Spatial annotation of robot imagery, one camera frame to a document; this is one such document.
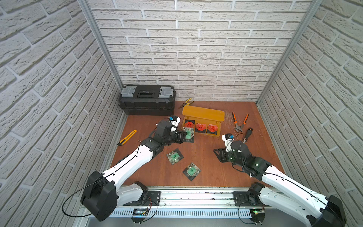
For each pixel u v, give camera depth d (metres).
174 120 0.71
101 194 0.39
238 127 1.03
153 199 0.75
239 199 0.74
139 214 0.71
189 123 1.03
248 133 0.97
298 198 0.45
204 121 0.92
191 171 0.83
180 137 0.68
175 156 0.89
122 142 0.94
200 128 1.02
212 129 1.00
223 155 0.67
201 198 0.76
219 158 0.72
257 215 0.70
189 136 0.80
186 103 1.18
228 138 0.69
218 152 0.77
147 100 0.98
